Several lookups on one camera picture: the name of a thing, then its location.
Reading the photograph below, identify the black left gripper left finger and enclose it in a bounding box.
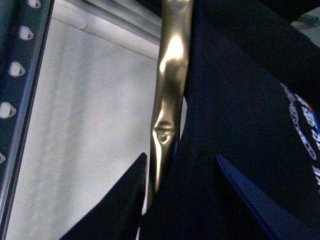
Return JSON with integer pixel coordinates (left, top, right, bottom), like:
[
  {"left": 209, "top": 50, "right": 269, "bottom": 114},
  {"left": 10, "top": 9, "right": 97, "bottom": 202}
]
[{"left": 61, "top": 153, "right": 147, "bottom": 240}]

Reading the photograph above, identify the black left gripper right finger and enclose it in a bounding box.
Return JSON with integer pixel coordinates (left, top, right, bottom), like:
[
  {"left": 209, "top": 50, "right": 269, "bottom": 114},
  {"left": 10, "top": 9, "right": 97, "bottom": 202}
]
[{"left": 217, "top": 155, "right": 320, "bottom": 240}]

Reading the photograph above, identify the black t-shirt with logo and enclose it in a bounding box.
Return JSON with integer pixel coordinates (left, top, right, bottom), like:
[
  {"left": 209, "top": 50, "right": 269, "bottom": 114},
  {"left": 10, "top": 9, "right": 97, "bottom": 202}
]
[{"left": 139, "top": 0, "right": 320, "bottom": 240}]

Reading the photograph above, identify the gold metal clothes hanger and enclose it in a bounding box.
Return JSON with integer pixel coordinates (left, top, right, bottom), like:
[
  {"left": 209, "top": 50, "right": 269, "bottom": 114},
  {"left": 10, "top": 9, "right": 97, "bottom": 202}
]
[{"left": 146, "top": 0, "right": 194, "bottom": 209}]

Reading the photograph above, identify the black perforated metal upright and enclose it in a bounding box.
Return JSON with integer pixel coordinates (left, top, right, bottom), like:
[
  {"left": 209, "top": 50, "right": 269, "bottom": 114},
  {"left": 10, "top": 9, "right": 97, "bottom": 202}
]
[{"left": 0, "top": 0, "right": 54, "bottom": 240}]

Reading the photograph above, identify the white pipe on wall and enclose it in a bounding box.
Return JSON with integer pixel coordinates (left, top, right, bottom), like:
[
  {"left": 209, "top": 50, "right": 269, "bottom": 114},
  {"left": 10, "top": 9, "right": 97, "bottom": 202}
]
[{"left": 52, "top": 0, "right": 161, "bottom": 58}]

